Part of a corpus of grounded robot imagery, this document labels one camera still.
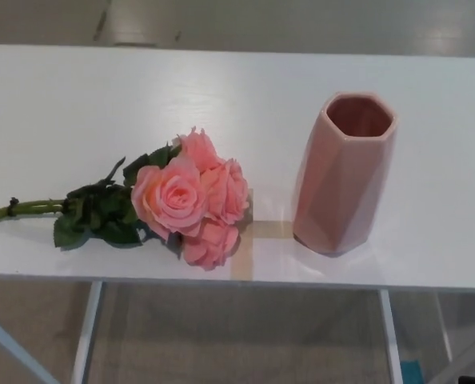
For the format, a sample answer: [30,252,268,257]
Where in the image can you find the long beige tape strip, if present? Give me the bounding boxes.
[253,219,294,240]

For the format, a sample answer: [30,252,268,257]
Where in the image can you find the thin white table leg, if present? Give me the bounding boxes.
[433,290,457,357]

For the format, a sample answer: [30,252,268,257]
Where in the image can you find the teal floor tape patch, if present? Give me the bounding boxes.
[405,349,422,384]

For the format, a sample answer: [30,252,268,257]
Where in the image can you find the light blue metal bar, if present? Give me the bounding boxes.
[0,296,61,384]

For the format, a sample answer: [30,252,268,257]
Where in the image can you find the pink rose bouquet green leaves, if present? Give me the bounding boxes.
[0,126,250,271]

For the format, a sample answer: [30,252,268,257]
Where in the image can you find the pink faceted ceramic vase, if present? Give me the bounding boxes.
[292,91,397,255]

